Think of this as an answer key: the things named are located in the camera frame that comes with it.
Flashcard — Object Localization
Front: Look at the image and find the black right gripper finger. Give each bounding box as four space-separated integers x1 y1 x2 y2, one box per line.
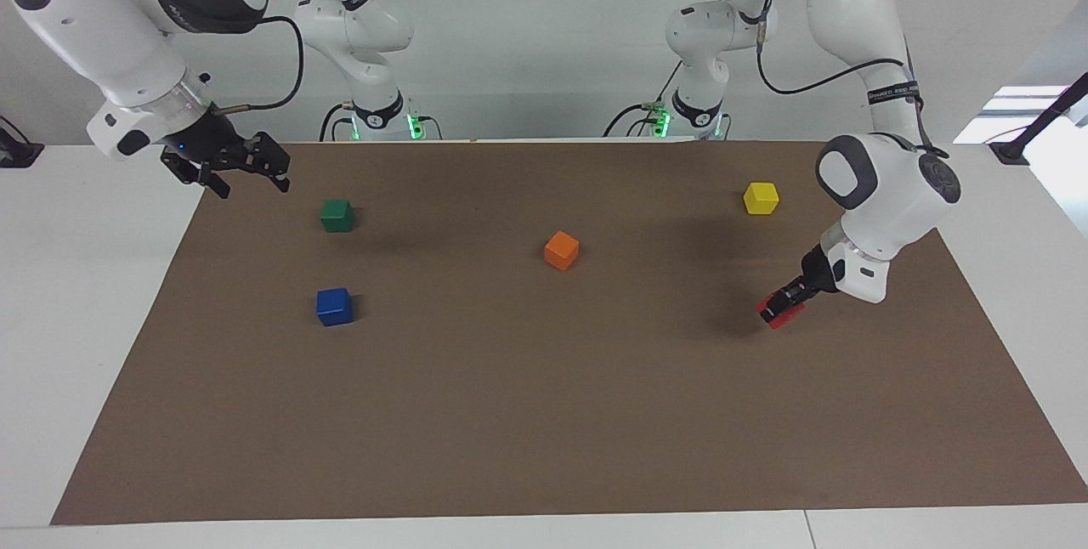
161 150 232 200
246 133 292 193

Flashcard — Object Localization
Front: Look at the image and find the red wooden block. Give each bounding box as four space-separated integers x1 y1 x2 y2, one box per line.
756 292 807 331

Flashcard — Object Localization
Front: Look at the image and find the yellow wooden block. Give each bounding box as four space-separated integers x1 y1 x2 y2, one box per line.
744 182 780 216

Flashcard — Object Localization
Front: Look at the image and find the blue wooden block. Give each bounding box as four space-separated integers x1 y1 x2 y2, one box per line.
316 287 354 327

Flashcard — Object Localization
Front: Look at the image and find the orange wooden block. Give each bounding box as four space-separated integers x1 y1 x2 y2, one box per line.
544 231 581 271

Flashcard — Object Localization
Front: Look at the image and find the brown table mat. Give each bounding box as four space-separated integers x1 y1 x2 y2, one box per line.
51 139 1088 526

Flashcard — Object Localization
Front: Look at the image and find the black angled stand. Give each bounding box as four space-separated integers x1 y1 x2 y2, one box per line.
989 71 1088 166

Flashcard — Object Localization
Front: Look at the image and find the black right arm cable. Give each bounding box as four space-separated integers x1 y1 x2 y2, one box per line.
212 15 304 115

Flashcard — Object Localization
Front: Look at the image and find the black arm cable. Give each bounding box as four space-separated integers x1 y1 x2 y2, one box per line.
212 15 304 115
755 9 949 159

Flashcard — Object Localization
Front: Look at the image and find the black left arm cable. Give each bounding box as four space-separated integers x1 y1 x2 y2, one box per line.
755 9 949 159

